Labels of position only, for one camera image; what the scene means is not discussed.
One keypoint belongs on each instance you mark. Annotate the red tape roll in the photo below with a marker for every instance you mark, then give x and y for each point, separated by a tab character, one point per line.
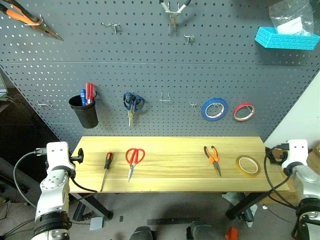
237	115

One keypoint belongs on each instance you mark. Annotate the blue tape roll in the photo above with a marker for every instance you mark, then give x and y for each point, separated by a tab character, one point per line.
205	112

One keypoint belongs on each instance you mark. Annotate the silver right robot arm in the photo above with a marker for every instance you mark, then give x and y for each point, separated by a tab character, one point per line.
308	182

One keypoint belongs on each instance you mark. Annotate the large orange needle-nose pliers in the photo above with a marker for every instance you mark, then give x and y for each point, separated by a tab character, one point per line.
22	16

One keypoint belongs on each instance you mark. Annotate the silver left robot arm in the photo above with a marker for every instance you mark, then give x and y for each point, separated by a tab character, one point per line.
53	185

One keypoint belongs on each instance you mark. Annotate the clear plastic bag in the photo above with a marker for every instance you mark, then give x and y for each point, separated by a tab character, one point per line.
287	12

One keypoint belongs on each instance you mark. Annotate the black plastic cup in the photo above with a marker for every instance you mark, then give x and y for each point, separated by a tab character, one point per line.
86	115

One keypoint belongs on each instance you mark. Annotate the black flat metal bar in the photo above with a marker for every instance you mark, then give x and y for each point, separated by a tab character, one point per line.
172	221

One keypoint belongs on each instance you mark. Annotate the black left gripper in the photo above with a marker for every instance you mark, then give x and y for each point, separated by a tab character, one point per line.
74	158

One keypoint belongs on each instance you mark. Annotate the red black object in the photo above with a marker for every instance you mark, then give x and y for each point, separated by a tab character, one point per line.
232	234

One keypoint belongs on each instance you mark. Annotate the grey perforated pegboard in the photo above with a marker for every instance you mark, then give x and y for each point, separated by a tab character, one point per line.
175	75

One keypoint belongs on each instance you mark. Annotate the small orange needle-nose pliers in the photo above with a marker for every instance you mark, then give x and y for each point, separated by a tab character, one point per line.
213	157

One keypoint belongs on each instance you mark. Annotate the brown cardboard box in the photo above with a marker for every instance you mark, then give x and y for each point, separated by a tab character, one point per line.
314	158

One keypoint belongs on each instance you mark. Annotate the blue plastic bin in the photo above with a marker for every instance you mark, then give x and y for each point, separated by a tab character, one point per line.
285	41

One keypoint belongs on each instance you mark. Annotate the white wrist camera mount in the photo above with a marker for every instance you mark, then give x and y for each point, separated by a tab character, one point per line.
297	152
58	153

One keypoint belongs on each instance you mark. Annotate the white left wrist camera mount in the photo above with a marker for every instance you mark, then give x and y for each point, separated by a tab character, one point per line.
58	153

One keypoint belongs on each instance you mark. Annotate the yellow tape roll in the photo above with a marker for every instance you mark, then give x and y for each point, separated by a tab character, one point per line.
257	168

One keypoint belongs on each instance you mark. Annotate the silver pegboard hook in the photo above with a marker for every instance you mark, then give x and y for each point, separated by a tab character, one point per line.
165	99
193	105
45	103
190	38
113	25

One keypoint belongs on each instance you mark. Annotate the black table leg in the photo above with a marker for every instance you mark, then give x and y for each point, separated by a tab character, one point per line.
96	203
246	203

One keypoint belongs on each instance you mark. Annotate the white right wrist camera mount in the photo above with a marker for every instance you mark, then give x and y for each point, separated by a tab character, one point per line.
297	152

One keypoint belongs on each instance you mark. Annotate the dark rounded shape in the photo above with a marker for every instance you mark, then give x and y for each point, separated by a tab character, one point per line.
198	232
142	233

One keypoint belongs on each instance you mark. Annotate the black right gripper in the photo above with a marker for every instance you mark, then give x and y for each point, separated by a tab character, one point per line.
282	151

